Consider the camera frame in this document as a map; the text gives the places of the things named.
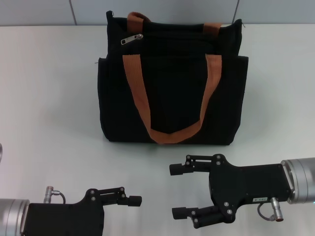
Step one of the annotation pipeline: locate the right gripper cable with plugs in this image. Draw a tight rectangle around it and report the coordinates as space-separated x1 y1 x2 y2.
257 197 284 223

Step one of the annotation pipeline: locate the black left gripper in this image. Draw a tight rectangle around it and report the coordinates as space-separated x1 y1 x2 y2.
24 186 143 236

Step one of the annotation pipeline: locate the black bag with orange handles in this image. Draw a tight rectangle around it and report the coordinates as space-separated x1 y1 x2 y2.
97 10 249 146

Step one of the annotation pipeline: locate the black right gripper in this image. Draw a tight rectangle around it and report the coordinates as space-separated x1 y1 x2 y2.
169 153 294 230

